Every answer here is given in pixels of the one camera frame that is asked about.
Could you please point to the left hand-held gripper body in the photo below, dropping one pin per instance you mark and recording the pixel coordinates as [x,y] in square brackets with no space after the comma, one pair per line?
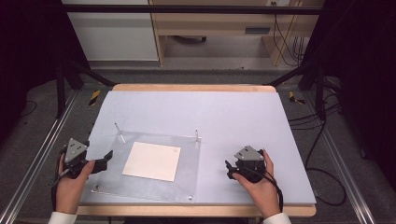
[74,150]

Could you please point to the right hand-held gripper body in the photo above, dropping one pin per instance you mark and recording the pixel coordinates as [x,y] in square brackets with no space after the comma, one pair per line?
[249,154]

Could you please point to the clear acrylic picture frame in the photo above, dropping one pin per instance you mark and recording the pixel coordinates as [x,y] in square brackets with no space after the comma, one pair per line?
[186,174]

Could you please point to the painting print card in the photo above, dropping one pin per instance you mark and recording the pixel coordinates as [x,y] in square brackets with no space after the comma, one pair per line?
[152,161]

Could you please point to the person's right hand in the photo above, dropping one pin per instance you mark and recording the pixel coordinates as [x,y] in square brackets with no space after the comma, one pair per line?
[264,196]

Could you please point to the person's left hand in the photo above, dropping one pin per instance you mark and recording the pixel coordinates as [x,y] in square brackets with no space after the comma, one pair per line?
[69,193]

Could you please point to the pale blue table mat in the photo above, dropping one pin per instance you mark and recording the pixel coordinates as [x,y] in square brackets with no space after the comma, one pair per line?
[233,118]

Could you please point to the yellow black floor tape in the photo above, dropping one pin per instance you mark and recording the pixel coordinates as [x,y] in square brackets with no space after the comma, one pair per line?
[294,98]
[94,97]

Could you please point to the wooden table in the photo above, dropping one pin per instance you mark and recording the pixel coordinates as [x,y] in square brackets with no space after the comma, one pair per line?
[186,211]

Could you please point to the black curtain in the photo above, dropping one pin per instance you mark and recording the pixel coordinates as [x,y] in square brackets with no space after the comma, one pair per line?
[367,77]
[28,56]

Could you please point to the white cabinet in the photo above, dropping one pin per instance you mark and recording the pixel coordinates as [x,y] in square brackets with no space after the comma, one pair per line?
[115,37]

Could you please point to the grey desk label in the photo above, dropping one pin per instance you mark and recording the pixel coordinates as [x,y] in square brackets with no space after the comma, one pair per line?
[257,30]

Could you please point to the light wooden desk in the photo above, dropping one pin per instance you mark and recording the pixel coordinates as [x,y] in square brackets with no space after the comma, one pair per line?
[211,21]

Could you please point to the aluminium floor rail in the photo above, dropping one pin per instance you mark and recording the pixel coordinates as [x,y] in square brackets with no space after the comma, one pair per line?
[34,168]
[345,174]

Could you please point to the black frame leg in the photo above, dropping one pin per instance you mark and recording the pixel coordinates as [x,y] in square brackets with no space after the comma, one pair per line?
[61,93]
[320,93]

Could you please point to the black horizontal frame bar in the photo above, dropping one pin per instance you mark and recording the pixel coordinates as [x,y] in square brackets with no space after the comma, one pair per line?
[186,9]

